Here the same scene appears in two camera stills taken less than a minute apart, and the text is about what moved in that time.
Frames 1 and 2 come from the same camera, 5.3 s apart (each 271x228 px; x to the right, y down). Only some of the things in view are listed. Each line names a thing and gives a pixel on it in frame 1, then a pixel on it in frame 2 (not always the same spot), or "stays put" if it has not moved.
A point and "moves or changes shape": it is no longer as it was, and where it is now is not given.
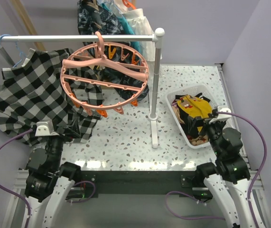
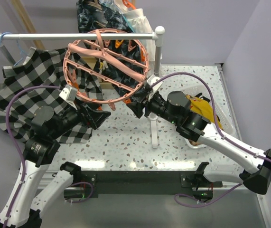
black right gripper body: (211, 130) to (155, 105)
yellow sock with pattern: (195, 107) stays put
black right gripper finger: (214, 112) to (140, 96)
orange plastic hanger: (128, 4) stays put
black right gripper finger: (192, 124) to (137, 108)
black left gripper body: (55, 144) to (71, 117)
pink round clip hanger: (104, 75) moves or changes shape
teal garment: (126, 25) to (112, 3)
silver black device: (220, 113) to (152, 79)
